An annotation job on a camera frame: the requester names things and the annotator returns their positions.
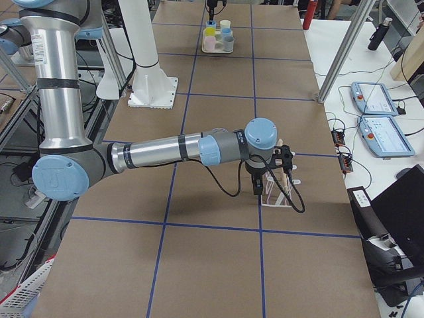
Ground pink plastic cup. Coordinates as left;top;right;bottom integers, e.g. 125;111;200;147
203;36;216;52

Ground black water bottle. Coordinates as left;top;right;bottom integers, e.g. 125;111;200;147
367;17;393;51

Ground grey plastic cup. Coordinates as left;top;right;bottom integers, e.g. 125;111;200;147
223;36;235;53

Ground light blue plastic cup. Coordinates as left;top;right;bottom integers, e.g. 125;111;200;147
206;21;217;28

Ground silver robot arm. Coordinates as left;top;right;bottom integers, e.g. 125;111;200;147
19;1;280;201
205;0;227;21

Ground aluminium frame post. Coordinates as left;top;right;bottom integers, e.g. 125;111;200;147
317;0;376;103

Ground cream plastic cup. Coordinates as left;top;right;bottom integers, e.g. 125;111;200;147
220;19;231;29

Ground white wire cup rack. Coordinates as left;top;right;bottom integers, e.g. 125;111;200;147
260;137;302;209

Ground near blue teach pendant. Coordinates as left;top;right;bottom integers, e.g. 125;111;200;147
358;115;415;158

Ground red cylinder bottle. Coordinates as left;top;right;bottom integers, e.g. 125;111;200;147
302;0;318;30

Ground yellow plastic cup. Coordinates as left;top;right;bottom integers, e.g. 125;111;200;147
205;26;216;37

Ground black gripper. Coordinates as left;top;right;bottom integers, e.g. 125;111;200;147
245;161;270;194
207;5;215;21

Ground black computer monitor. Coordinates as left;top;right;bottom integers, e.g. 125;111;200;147
371;165;423;265

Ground blue teach pendant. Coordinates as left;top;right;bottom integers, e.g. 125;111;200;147
350;81;398;116
358;115;415;158

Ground cream plastic tray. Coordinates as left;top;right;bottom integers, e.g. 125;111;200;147
201;29;232;54

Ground far blue teach pendant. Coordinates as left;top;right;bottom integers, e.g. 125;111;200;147
350;81;398;116

